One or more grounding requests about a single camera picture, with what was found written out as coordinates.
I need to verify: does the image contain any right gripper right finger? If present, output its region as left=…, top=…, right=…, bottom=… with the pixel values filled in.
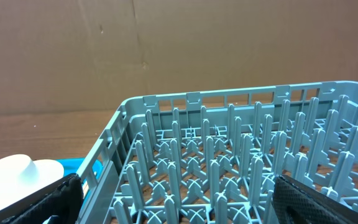
left=272, top=175, right=358, bottom=224

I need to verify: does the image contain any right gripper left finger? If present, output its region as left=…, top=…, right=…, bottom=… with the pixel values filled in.
left=0, top=173, right=84, bottom=224

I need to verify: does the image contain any small white cup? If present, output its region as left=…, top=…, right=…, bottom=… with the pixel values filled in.
left=0, top=154, right=40, bottom=186

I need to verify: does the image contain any grey dishwasher rack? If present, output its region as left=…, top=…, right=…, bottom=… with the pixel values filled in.
left=77, top=81, right=358, bottom=223

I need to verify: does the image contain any wooden chopstick right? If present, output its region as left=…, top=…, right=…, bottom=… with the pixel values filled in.
left=82, top=181, right=89, bottom=195

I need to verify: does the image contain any teal serving tray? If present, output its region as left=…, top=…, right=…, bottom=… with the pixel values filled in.
left=0, top=157, right=104, bottom=200

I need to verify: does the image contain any white saucer plate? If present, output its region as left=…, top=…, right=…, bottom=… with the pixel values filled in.
left=0, top=159, right=64, bottom=210

